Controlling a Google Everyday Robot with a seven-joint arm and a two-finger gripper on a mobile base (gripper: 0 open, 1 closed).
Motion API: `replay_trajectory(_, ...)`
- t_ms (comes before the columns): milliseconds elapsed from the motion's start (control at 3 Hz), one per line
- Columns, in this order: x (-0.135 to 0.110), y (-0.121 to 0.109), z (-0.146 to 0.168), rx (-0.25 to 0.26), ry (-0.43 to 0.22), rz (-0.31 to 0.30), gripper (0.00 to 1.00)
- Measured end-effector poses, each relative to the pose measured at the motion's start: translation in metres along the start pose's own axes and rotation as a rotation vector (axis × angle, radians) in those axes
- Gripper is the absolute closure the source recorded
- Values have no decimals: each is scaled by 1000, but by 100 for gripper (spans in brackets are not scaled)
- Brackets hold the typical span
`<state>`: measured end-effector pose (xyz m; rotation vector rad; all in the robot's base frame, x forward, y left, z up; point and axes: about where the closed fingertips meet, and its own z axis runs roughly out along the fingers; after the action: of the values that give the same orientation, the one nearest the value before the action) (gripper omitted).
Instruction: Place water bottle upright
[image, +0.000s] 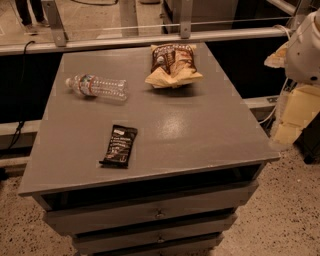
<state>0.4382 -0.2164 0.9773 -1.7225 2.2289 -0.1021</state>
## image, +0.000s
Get bottom grey drawer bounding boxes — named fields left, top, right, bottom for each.
left=89, top=233, right=223, bottom=256

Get top grey drawer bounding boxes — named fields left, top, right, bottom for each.
left=44, top=181, right=258, bottom=235

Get white cable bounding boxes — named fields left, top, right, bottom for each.
left=258, top=24, right=294, bottom=126

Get metal guard railing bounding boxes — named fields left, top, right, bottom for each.
left=0, top=0, right=319, bottom=55

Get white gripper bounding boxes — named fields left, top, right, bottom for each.
left=264, top=9, right=320, bottom=147

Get brown chip bag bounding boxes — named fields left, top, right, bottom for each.
left=145, top=43, right=203, bottom=88

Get clear plastic water bottle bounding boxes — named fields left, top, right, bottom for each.
left=65, top=74, right=128, bottom=101

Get grey drawer cabinet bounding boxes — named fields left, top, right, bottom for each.
left=19, top=44, right=278, bottom=240

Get black snack bar wrapper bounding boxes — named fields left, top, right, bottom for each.
left=100, top=125, right=138, bottom=168

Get black hanging cable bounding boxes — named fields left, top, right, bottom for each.
left=5, top=40, right=36, bottom=152

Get middle grey drawer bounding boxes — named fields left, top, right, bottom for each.
left=73, top=213, right=237, bottom=254

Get grey drawer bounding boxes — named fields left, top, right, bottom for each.
left=89, top=233, right=223, bottom=256
left=44, top=181, right=258, bottom=235
left=73, top=213, right=237, bottom=254

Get person legs in background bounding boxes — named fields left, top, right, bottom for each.
left=14, top=0, right=51, bottom=36

